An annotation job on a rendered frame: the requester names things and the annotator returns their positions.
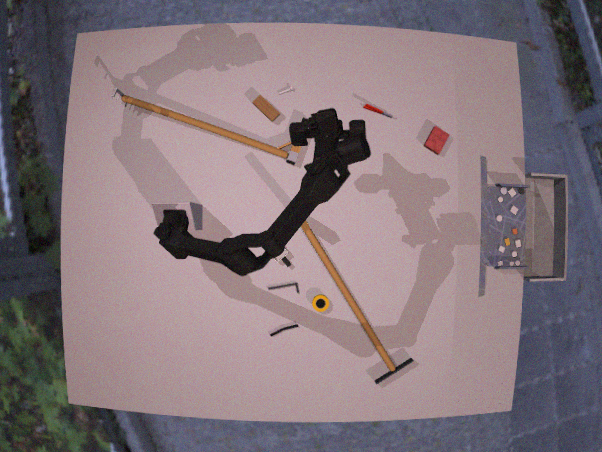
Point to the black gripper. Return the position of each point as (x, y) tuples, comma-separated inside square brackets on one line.
[(299, 137)]

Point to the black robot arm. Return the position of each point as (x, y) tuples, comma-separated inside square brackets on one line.
[(319, 184)]

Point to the red square tile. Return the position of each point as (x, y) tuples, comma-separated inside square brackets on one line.
[(436, 140)]

